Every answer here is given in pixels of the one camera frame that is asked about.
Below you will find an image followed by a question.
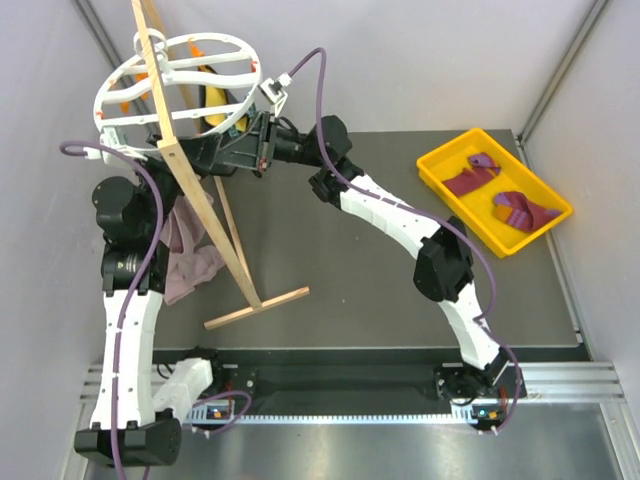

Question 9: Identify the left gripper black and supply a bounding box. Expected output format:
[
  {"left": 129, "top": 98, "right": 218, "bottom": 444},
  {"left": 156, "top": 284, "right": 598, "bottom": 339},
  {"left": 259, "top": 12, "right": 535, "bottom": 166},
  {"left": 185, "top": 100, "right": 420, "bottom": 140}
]
[{"left": 131, "top": 132, "right": 221, "bottom": 238}]

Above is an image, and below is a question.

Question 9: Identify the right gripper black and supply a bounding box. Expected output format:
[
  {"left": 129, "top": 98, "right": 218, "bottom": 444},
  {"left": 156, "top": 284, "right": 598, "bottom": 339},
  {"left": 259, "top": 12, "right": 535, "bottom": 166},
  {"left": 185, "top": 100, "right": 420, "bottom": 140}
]
[{"left": 213, "top": 113, "right": 326, "bottom": 174}]

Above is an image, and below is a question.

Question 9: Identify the white round clip hanger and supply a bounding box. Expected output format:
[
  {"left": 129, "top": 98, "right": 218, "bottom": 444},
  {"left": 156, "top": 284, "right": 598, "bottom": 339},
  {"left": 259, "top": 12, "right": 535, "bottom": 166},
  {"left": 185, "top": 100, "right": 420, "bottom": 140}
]
[{"left": 92, "top": 28, "right": 262, "bottom": 135}]

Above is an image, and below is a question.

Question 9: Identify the pink sock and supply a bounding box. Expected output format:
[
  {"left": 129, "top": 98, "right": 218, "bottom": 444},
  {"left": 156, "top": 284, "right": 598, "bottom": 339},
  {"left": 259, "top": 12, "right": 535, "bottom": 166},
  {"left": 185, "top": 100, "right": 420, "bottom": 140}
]
[{"left": 160, "top": 195, "right": 225, "bottom": 305}]

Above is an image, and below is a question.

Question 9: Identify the wooden hanger stand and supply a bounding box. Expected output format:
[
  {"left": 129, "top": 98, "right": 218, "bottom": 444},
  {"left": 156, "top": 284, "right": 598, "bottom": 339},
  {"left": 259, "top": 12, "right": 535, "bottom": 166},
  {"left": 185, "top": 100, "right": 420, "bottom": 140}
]
[{"left": 130, "top": 0, "right": 311, "bottom": 331}]

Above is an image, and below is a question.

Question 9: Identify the maroon orange striped sock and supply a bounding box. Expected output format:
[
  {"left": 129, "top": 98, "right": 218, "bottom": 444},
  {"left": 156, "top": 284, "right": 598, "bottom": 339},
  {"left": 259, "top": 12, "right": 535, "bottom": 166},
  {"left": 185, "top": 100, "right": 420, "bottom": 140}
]
[{"left": 493, "top": 191, "right": 562, "bottom": 233}]

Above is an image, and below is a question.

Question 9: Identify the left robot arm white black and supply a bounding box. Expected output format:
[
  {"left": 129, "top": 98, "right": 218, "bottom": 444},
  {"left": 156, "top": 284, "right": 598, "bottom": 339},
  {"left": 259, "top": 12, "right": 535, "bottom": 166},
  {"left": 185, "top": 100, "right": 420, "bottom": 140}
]
[{"left": 60, "top": 141, "right": 227, "bottom": 470}]

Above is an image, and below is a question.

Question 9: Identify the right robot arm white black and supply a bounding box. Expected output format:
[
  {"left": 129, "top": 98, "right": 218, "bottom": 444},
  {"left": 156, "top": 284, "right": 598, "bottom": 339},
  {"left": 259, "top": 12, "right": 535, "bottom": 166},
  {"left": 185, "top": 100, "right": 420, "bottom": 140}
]
[{"left": 215, "top": 112, "right": 509, "bottom": 396}]

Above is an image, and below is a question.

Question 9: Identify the black yellow sock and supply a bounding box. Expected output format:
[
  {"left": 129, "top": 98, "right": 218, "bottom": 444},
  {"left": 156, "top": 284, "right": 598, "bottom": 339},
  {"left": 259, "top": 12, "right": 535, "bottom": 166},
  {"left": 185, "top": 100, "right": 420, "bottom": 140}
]
[{"left": 198, "top": 86, "right": 249, "bottom": 138}]

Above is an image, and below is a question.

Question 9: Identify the maroon sock flat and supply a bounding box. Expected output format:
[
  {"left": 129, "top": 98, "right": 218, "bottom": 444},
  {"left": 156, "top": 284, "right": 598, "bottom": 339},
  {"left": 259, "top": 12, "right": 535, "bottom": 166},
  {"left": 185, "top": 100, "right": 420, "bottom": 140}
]
[{"left": 443, "top": 167, "right": 497, "bottom": 197}]

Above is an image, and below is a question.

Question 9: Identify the purple sock piece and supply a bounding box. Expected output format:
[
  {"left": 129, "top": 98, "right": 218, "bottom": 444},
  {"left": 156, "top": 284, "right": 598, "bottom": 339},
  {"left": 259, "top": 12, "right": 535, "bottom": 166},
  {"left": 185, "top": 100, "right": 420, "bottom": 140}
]
[{"left": 468, "top": 152, "right": 501, "bottom": 175}]

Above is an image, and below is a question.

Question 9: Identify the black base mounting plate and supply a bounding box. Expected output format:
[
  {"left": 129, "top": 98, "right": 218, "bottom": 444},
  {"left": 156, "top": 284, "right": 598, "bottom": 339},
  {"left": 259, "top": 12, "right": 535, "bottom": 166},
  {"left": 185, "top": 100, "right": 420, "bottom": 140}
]
[{"left": 149, "top": 346, "right": 529, "bottom": 402}]

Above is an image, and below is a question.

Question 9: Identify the yellow plastic tray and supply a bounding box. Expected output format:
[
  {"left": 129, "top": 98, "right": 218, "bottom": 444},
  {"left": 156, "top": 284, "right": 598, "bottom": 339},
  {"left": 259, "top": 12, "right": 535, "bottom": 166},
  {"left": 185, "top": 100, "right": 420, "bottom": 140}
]
[{"left": 416, "top": 128, "right": 573, "bottom": 258}]

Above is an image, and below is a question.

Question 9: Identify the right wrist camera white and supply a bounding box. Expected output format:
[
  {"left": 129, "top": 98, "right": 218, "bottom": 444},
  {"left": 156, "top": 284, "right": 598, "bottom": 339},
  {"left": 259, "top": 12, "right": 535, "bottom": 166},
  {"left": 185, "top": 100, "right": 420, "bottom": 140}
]
[{"left": 259, "top": 72, "right": 292, "bottom": 118}]

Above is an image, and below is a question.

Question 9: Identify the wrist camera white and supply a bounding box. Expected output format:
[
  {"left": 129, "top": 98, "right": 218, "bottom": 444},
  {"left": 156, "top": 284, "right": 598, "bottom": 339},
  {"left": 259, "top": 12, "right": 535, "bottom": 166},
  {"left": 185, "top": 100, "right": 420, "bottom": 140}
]
[
  {"left": 81, "top": 127, "right": 146, "bottom": 169},
  {"left": 259, "top": 72, "right": 292, "bottom": 118}
]

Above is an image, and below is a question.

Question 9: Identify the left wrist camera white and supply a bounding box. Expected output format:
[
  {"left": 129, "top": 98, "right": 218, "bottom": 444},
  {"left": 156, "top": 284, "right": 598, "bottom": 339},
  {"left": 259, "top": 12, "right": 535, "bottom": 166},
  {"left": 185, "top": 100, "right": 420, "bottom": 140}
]
[{"left": 81, "top": 127, "right": 146, "bottom": 169}]

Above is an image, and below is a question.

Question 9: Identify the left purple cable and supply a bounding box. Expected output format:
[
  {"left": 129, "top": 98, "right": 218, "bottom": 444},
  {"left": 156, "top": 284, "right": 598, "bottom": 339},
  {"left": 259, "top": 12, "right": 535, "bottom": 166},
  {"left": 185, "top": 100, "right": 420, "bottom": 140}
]
[{"left": 59, "top": 140, "right": 251, "bottom": 480}]

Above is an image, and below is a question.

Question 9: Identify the purple cable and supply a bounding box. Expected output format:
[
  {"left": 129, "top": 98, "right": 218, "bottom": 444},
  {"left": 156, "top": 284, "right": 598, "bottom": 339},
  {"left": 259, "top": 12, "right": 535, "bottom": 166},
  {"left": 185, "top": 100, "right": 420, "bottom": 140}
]
[
  {"left": 289, "top": 47, "right": 524, "bottom": 435},
  {"left": 59, "top": 140, "right": 251, "bottom": 480}
]

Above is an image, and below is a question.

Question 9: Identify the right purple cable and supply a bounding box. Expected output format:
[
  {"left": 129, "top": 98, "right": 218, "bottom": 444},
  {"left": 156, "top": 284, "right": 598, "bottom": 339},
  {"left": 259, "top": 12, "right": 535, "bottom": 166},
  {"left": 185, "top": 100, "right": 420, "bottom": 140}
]
[{"left": 289, "top": 47, "right": 524, "bottom": 435}]

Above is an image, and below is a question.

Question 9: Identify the grey slotted cable duct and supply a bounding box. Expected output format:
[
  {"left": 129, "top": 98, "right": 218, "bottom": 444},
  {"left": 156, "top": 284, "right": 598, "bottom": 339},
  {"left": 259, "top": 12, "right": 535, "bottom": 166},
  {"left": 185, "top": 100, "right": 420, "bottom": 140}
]
[{"left": 184, "top": 401, "right": 498, "bottom": 427}]

